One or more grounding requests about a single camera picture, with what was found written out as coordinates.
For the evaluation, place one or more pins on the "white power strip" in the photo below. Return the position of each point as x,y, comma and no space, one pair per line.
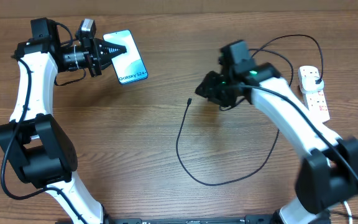
314,102

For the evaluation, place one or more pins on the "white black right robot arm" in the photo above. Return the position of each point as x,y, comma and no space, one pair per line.
329,163

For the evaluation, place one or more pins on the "white-screen smartphone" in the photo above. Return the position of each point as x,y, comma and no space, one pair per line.
129,67

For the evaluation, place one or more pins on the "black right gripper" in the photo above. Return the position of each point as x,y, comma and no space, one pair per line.
212,93

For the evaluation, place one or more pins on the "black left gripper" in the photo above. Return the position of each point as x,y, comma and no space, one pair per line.
100,48

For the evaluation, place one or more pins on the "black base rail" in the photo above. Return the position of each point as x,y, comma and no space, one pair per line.
248,219

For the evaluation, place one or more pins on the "white charger plug adapter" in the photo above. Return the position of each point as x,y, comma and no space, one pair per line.
311,84

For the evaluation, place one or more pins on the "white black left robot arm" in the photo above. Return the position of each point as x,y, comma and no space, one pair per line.
33,143

